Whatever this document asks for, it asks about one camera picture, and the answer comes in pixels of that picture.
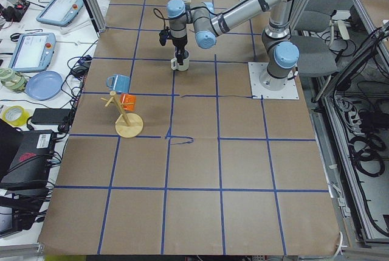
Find blue plate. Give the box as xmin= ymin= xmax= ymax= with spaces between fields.
xmin=25 ymin=71 xmax=63 ymax=100

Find black computer box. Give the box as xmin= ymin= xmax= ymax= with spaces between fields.
xmin=1 ymin=128 xmax=55 ymax=190

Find orange mug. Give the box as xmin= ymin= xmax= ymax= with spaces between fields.
xmin=120 ymin=93 xmax=136 ymax=111

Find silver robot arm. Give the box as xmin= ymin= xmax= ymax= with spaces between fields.
xmin=159 ymin=0 xmax=294 ymax=71

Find yellow tape roll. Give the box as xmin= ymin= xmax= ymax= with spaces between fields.
xmin=2 ymin=106 xmax=30 ymax=127

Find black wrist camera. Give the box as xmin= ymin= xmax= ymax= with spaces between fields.
xmin=159 ymin=28 xmax=170 ymax=46

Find white mug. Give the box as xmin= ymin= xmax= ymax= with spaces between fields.
xmin=170 ymin=50 xmax=190 ymax=71

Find wooden mug tree stand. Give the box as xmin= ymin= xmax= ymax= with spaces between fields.
xmin=102 ymin=91 xmax=143 ymax=138

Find far teach pendant tablet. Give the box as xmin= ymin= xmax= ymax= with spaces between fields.
xmin=36 ymin=0 xmax=84 ymax=27

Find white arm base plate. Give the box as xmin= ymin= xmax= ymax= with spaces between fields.
xmin=248 ymin=62 xmax=299 ymax=100

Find teach pendant tablet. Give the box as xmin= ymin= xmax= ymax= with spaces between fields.
xmin=9 ymin=33 xmax=57 ymax=73
xmin=36 ymin=0 xmax=84 ymax=27

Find near teach pendant tablet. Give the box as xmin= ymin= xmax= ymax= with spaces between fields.
xmin=9 ymin=33 xmax=57 ymax=73

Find grey office chair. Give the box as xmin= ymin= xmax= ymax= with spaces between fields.
xmin=291 ymin=0 xmax=340 ymax=77

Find black power adapter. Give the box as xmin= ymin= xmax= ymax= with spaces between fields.
xmin=30 ymin=108 xmax=71 ymax=125

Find green tape rolls stack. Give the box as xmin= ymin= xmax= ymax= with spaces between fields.
xmin=1 ymin=68 xmax=28 ymax=93

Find blue mug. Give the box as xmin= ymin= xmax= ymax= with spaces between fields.
xmin=106 ymin=74 xmax=130 ymax=93

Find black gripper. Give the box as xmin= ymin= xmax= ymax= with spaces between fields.
xmin=172 ymin=37 xmax=188 ymax=64

